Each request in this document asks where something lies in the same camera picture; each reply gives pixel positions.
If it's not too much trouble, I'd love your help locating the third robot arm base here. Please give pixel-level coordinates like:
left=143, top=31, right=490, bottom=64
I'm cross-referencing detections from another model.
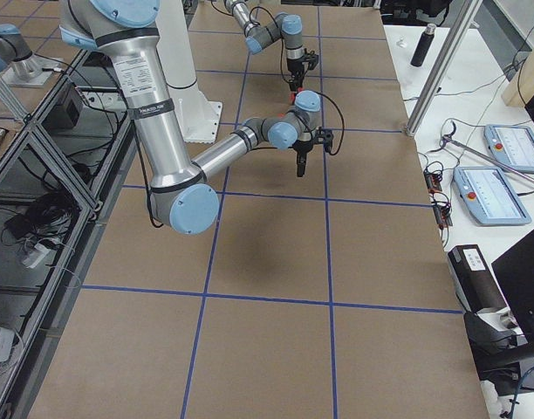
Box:
left=0, top=24, right=53, bottom=87

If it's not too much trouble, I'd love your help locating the black water bottle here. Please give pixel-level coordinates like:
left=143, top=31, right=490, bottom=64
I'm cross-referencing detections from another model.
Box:
left=410, top=24, right=436, bottom=67

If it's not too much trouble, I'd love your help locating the red circuit board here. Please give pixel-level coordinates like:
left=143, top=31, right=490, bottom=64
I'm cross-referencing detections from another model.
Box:
left=424, top=171, right=442, bottom=194

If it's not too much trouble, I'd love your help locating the brown paper table cover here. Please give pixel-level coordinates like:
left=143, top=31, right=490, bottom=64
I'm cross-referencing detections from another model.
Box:
left=30, top=7, right=488, bottom=418

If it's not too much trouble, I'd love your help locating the near blue teach pendant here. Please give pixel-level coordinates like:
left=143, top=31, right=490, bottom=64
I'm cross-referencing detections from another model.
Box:
left=453, top=166, right=532, bottom=226

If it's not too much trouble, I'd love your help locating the blue teach pendant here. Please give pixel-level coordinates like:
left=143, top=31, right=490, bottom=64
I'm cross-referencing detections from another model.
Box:
left=484, top=125, right=534, bottom=174
left=453, top=166, right=532, bottom=226

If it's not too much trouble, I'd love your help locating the far blue teach pendant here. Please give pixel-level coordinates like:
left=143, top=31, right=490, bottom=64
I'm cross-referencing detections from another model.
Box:
left=484, top=125, right=534, bottom=174

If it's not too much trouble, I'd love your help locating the black cardboard box with label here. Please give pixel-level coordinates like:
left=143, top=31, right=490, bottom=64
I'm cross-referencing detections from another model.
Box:
left=448, top=244, right=507, bottom=313

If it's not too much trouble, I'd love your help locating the wooden board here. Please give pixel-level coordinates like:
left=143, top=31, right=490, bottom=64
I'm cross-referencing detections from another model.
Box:
left=502, top=49, right=534, bottom=107

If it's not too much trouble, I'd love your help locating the black monitor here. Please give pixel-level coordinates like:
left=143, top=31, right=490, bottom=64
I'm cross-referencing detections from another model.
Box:
left=492, top=230, right=534, bottom=340

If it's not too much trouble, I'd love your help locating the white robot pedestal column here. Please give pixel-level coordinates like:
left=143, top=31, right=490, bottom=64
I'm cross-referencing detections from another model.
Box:
left=155, top=0, right=223, bottom=144

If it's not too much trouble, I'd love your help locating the aluminium frame post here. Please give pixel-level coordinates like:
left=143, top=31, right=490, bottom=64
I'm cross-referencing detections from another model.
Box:
left=405, top=0, right=483, bottom=137

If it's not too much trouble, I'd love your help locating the aluminium frame rack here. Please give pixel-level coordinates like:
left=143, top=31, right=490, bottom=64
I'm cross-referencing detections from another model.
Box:
left=0, top=52, right=134, bottom=418

